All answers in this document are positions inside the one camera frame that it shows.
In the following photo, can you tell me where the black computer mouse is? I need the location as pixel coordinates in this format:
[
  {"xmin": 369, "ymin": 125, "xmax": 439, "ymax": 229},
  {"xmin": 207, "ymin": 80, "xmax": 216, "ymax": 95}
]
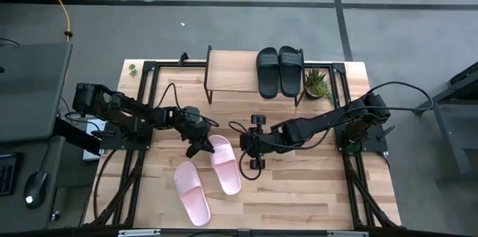
[{"xmin": 22, "ymin": 170, "xmax": 49, "ymax": 210}]

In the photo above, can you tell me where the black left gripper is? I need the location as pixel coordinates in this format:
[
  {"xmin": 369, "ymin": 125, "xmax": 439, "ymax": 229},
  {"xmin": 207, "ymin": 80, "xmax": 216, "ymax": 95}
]
[{"xmin": 172, "ymin": 105, "xmax": 217, "ymax": 159}]

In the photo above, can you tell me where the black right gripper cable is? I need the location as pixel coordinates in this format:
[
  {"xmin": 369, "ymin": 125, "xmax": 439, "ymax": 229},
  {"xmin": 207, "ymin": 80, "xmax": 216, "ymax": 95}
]
[{"xmin": 228, "ymin": 120, "xmax": 262, "ymax": 181}]

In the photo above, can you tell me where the potted green succulent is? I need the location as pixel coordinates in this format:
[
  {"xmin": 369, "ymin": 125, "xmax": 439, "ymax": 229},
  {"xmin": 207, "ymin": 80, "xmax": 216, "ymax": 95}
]
[{"xmin": 304, "ymin": 67, "xmax": 335, "ymax": 102}]

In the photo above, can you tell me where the white box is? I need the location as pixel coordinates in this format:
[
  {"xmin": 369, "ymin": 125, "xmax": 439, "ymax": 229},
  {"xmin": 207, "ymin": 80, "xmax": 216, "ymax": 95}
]
[{"xmin": 82, "ymin": 117, "xmax": 110, "ymax": 162}]

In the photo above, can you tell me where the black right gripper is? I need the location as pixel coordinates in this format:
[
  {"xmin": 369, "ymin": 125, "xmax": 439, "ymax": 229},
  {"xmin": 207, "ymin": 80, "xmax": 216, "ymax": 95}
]
[{"xmin": 239, "ymin": 114, "xmax": 288, "ymax": 170}]

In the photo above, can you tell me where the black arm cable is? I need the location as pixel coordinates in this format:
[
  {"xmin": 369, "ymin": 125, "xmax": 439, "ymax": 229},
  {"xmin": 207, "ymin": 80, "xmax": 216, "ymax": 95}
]
[
  {"xmin": 257, "ymin": 81, "xmax": 434, "ymax": 152},
  {"xmin": 155, "ymin": 82, "xmax": 221, "ymax": 129}
]

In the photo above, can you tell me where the pink rubber slide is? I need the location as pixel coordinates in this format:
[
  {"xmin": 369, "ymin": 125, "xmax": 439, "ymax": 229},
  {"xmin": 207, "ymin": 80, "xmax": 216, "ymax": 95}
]
[
  {"xmin": 207, "ymin": 135, "xmax": 242, "ymax": 196},
  {"xmin": 173, "ymin": 161, "xmax": 212, "ymax": 227}
]

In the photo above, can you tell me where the black aluminium rig frame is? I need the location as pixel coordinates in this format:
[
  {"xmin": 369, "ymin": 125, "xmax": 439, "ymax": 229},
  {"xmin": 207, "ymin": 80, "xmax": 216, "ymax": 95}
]
[{"xmin": 84, "ymin": 59, "xmax": 403, "ymax": 230}]

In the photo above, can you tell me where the yellow cable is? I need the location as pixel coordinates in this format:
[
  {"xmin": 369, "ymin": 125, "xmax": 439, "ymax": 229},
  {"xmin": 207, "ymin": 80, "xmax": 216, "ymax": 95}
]
[{"xmin": 34, "ymin": 0, "xmax": 72, "ymax": 43}]

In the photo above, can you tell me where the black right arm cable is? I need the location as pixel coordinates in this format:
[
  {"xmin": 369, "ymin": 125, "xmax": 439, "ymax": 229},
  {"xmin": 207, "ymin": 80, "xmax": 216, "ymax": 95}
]
[{"xmin": 257, "ymin": 81, "xmax": 434, "ymax": 152}]

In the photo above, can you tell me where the dark grey desk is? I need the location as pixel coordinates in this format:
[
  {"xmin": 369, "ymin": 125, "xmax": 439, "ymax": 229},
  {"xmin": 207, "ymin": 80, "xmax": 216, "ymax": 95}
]
[{"xmin": 0, "ymin": 115, "xmax": 104, "ymax": 233}]

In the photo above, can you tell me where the black metal stand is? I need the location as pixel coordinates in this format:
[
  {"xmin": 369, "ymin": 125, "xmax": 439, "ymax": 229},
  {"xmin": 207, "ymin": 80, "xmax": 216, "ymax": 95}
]
[{"xmin": 412, "ymin": 61, "xmax": 478, "ymax": 188}]

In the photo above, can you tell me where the wooden shelf with black frame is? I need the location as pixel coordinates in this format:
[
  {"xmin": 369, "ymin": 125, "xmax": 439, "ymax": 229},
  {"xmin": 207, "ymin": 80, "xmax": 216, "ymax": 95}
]
[{"xmin": 203, "ymin": 45, "xmax": 306, "ymax": 107}]

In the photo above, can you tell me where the black rubber slide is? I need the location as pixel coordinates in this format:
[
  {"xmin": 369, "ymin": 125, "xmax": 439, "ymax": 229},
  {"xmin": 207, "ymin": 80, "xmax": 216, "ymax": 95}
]
[
  {"xmin": 255, "ymin": 46, "xmax": 280, "ymax": 99},
  {"xmin": 278, "ymin": 45, "xmax": 303, "ymax": 99}
]

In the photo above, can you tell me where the grey monitor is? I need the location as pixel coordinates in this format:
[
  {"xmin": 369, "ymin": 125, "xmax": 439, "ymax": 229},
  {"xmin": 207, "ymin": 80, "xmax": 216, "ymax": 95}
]
[{"xmin": 0, "ymin": 41, "xmax": 74, "ymax": 144}]

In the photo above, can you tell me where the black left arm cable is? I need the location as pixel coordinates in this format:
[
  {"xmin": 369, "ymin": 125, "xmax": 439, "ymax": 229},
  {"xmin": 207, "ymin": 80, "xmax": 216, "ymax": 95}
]
[{"xmin": 155, "ymin": 82, "xmax": 221, "ymax": 129}]

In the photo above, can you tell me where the silver metal bracket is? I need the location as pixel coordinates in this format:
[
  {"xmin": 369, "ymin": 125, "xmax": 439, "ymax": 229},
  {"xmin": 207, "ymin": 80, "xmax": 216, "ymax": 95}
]
[
  {"xmin": 118, "ymin": 228, "xmax": 161, "ymax": 237},
  {"xmin": 326, "ymin": 230, "xmax": 370, "ymax": 237}
]

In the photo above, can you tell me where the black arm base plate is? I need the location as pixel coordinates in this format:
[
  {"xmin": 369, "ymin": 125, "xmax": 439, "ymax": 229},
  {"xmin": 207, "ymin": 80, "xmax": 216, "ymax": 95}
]
[
  {"xmin": 335, "ymin": 123, "xmax": 389, "ymax": 155},
  {"xmin": 97, "ymin": 120, "xmax": 154, "ymax": 152}
]

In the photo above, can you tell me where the black keyboard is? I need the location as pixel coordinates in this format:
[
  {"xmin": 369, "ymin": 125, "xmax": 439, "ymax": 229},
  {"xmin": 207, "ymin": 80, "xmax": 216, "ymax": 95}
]
[{"xmin": 0, "ymin": 153, "xmax": 20, "ymax": 197}]

